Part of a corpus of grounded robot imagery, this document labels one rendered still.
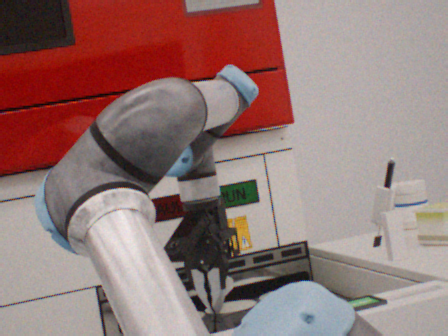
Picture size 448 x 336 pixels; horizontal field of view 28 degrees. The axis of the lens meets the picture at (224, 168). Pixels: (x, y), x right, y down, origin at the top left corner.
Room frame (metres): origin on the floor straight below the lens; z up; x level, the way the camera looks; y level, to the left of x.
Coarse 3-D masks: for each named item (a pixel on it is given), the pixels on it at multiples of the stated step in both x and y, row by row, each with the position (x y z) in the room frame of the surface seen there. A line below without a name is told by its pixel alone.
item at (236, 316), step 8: (248, 296) 1.76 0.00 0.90; (256, 296) 1.74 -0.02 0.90; (336, 296) 1.62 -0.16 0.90; (232, 312) 1.63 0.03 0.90; (240, 312) 1.63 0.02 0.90; (248, 312) 1.62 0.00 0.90; (208, 320) 1.60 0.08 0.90; (216, 320) 1.59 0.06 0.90; (224, 320) 1.58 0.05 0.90; (232, 320) 1.57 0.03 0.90; (240, 320) 1.56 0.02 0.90; (208, 328) 1.54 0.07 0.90; (216, 328) 1.53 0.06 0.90; (224, 328) 1.52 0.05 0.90; (232, 328) 1.51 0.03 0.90
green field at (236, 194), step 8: (240, 184) 1.82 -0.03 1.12; (248, 184) 1.82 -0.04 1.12; (224, 192) 1.81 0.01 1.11; (232, 192) 1.81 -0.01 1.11; (240, 192) 1.82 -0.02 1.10; (248, 192) 1.82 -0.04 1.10; (224, 200) 1.81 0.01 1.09; (232, 200) 1.81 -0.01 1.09; (240, 200) 1.82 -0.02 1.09; (248, 200) 1.82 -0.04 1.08; (256, 200) 1.83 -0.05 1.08
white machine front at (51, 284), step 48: (240, 144) 1.82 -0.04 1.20; (288, 144) 1.85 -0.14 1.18; (0, 192) 1.69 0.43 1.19; (288, 192) 1.85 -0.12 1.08; (0, 240) 1.68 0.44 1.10; (48, 240) 1.71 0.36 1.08; (288, 240) 1.84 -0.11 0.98; (0, 288) 1.68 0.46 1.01; (48, 288) 1.70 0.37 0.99; (96, 288) 1.73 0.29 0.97
